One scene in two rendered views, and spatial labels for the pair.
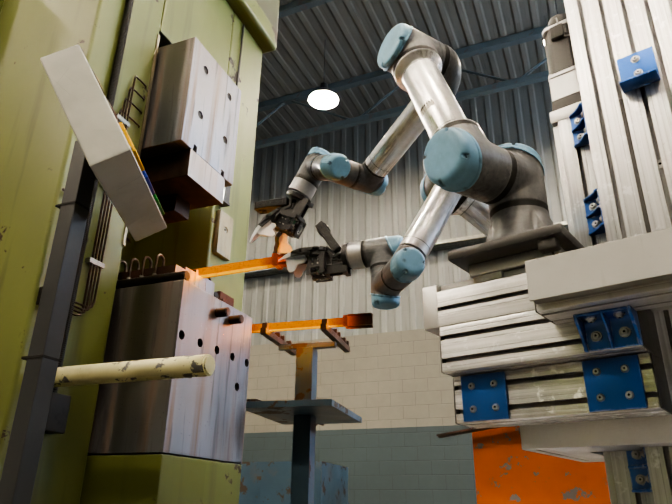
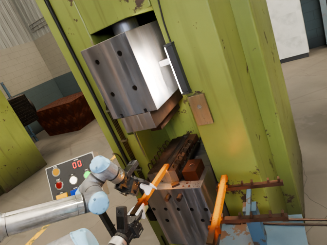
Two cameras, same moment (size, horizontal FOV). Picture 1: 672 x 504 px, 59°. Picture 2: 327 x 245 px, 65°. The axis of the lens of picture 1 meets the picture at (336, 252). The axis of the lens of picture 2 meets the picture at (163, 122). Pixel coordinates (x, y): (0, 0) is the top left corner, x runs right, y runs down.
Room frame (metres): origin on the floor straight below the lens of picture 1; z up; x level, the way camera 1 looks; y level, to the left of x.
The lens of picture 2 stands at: (2.04, -0.87, 1.72)
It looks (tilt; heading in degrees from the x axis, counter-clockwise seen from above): 19 degrees down; 101
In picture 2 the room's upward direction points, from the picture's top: 23 degrees counter-clockwise
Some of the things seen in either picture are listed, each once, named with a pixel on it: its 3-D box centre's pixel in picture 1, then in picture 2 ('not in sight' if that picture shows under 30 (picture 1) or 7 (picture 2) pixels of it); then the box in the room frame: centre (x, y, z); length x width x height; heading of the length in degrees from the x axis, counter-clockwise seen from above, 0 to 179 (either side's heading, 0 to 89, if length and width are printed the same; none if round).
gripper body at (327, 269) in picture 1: (329, 261); (128, 231); (1.53, 0.02, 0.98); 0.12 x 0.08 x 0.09; 68
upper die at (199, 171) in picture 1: (153, 188); (154, 106); (1.74, 0.61, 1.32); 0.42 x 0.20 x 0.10; 68
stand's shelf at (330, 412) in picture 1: (305, 413); (261, 241); (2.07, 0.10, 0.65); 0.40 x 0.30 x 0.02; 164
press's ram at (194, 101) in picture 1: (170, 132); (143, 66); (1.78, 0.59, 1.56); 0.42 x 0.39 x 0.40; 68
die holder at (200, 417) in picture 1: (133, 381); (196, 187); (1.79, 0.60, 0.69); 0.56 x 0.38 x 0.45; 68
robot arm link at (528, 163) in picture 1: (512, 182); not in sight; (1.09, -0.37, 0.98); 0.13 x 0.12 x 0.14; 122
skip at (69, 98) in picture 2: not in sight; (71, 112); (-1.94, 6.58, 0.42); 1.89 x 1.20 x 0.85; 156
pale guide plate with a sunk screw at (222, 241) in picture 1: (223, 235); (201, 109); (2.00, 0.42, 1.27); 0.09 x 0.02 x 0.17; 158
